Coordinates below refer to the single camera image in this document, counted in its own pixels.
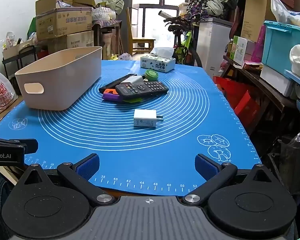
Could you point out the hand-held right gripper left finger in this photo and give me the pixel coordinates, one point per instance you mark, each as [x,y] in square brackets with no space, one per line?
[88,166]

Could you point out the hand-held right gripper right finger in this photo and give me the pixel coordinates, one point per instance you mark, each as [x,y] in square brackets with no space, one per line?
[206,166]

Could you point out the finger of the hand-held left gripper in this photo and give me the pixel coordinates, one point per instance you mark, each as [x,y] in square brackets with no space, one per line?
[27,146]

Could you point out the purple and orange toy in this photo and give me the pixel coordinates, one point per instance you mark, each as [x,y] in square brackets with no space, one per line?
[111,96]

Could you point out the white charger with prongs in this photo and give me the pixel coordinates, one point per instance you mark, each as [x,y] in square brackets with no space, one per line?
[145,118]

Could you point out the beige plastic storage bin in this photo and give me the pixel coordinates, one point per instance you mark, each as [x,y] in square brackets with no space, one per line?
[65,80]

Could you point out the green toy piece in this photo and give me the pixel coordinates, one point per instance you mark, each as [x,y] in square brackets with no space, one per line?
[133,100]

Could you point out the slim black remote control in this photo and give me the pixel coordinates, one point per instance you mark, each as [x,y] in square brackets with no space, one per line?
[112,83]

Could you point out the wide black remote control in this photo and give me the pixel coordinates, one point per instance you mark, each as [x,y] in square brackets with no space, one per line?
[142,88]

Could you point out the white power adapter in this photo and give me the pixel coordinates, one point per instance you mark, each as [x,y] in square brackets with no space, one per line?
[132,79]

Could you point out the green round container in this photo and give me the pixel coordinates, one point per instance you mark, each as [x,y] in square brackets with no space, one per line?
[151,75]

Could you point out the red print plastic bag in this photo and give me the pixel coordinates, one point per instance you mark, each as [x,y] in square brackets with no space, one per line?
[1,95]

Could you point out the blue silicone mat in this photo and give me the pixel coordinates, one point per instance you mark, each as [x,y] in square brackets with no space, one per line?
[140,155]

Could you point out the red bags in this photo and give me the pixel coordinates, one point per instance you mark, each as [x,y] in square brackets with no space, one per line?
[240,97]

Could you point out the small cardboard box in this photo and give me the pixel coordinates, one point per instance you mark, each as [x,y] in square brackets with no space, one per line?
[12,51]

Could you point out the black metal cart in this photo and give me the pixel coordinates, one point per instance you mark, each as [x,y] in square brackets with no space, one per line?
[27,52]

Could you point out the black plastic bag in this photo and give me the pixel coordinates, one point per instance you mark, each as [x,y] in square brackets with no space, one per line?
[295,160]

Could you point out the dark wooden shelf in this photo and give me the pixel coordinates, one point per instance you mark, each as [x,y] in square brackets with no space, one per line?
[265,92]

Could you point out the white box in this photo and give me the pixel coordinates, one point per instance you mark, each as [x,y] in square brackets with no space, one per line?
[275,80]

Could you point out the yellow bag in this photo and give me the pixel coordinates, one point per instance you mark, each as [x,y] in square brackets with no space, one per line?
[113,57]

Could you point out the printed tissue pack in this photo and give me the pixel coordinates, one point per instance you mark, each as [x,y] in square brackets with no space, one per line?
[157,63]

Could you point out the grey plastic bag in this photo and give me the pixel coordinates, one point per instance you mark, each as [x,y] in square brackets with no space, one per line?
[126,56]

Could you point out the white chest freezer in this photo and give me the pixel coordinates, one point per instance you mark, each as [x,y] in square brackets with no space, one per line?
[212,47]

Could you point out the green and white carton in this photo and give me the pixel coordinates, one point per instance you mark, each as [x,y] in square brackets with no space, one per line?
[240,50]

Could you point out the green and black bicycle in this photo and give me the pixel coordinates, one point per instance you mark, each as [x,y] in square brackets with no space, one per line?
[182,42]

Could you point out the printed cardboard box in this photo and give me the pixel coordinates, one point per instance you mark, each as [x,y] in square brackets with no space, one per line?
[62,22]

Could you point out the pink package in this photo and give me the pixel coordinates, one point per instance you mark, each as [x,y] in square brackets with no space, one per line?
[260,45]

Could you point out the wooden chair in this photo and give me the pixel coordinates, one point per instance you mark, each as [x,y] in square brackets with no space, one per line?
[142,41]

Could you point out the dark wooden side table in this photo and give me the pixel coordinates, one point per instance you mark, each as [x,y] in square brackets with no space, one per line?
[106,30]

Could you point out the turquoise storage box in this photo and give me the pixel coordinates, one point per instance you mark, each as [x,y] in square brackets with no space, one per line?
[277,47]

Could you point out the white cloth bundle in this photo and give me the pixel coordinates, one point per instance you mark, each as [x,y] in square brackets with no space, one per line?
[298,57]

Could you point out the pack of water bottles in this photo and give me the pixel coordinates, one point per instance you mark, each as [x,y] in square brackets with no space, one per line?
[103,13]

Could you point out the tall cardboard box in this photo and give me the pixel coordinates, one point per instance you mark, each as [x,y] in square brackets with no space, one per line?
[256,15]

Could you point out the floral cloth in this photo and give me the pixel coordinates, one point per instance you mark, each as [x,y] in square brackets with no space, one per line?
[197,5]

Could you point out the white plastic bag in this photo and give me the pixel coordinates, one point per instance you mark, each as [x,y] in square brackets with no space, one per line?
[290,15]

